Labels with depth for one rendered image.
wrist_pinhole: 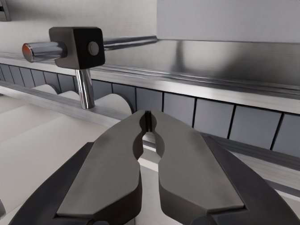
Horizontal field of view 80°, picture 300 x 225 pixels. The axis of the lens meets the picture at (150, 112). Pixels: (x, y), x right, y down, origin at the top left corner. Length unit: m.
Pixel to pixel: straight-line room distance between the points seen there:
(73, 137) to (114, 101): 0.07
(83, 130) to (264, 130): 0.17
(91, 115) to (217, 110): 0.12
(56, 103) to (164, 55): 0.15
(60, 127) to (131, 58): 0.15
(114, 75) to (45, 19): 0.21
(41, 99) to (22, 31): 0.29
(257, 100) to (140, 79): 0.12
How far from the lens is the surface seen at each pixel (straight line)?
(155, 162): 0.22
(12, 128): 0.25
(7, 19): 0.52
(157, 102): 0.22
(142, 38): 0.23
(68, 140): 0.18
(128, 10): 0.28
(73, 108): 0.18
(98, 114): 0.16
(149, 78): 0.22
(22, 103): 0.32
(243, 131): 0.20
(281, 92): 0.21
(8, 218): 0.51
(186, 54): 0.24
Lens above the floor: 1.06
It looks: 52 degrees down
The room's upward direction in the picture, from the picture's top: 127 degrees counter-clockwise
